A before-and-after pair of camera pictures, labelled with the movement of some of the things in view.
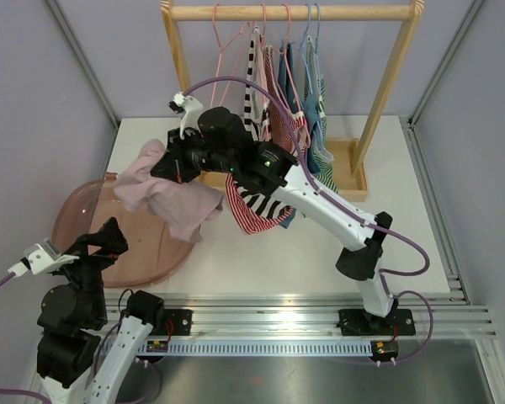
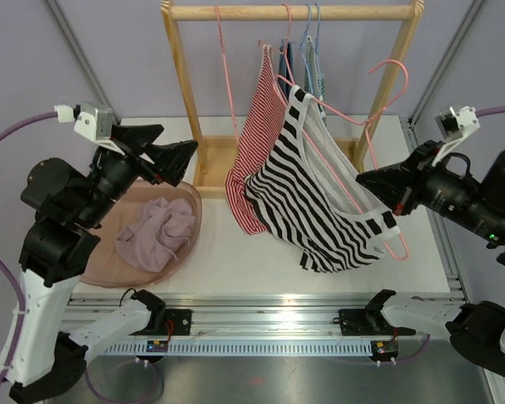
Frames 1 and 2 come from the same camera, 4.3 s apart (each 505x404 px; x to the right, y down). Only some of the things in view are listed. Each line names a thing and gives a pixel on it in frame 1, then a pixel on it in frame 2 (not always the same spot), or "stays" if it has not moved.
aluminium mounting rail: (315, 316) stays
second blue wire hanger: (318, 23) stays
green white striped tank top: (314, 91) stays
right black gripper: (173, 167) to (400, 186)
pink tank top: (181, 206) to (160, 230)
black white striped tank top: (257, 109) to (310, 199)
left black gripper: (110, 240) to (171, 160)
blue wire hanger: (310, 20) stays
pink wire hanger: (265, 71) to (367, 122)
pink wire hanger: (244, 29) to (228, 77)
